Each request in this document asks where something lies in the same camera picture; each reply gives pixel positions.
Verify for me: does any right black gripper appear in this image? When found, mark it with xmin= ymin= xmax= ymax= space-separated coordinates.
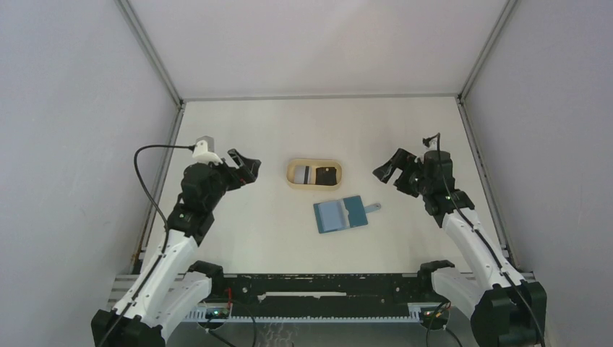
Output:
xmin=374 ymin=147 xmax=433 ymax=198

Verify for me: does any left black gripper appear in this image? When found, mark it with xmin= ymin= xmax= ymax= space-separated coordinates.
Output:
xmin=205 ymin=149 xmax=260 ymax=210

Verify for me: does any white card with black stripe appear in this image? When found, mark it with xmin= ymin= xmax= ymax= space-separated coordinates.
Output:
xmin=292 ymin=165 xmax=316 ymax=185

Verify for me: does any blue card holder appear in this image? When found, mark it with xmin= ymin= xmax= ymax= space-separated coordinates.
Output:
xmin=313 ymin=195 xmax=382 ymax=234

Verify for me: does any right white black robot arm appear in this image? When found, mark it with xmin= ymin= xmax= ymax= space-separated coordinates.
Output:
xmin=373 ymin=148 xmax=547 ymax=346

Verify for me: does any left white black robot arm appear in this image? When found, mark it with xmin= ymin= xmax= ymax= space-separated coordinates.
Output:
xmin=91 ymin=149 xmax=261 ymax=346

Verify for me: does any black card in tray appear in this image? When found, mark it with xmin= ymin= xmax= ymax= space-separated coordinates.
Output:
xmin=315 ymin=166 xmax=338 ymax=186

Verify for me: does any beige oval tray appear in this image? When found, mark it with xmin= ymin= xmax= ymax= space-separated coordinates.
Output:
xmin=286 ymin=158 xmax=343 ymax=191

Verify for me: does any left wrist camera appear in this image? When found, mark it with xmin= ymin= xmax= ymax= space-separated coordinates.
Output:
xmin=192 ymin=136 xmax=223 ymax=166

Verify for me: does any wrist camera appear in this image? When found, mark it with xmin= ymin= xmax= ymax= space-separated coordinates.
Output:
xmin=422 ymin=136 xmax=440 ymax=154
xmin=192 ymin=136 xmax=223 ymax=166

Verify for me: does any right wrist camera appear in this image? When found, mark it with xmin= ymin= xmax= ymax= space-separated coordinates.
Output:
xmin=422 ymin=136 xmax=440 ymax=154

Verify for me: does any right black cable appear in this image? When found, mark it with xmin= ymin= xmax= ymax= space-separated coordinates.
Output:
xmin=422 ymin=133 xmax=547 ymax=347

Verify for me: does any black cable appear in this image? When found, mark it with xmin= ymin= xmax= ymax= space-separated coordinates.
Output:
xmin=422 ymin=133 xmax=547 ymax=347
xmin=133 ymin=144 xmax=197 ymax=231

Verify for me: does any left black cable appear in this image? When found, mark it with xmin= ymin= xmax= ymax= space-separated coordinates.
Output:
xmin=133 ymin=144 xmax=197 ymax=231

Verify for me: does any black mounting base plate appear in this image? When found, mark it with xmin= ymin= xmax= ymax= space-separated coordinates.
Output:
xmin=205 ymin=273 xmax=444 ymax=315

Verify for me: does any white toothed cable duct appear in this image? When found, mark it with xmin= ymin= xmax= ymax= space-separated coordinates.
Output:
xmin=182 ymin=306 xmax=423 ymax=323

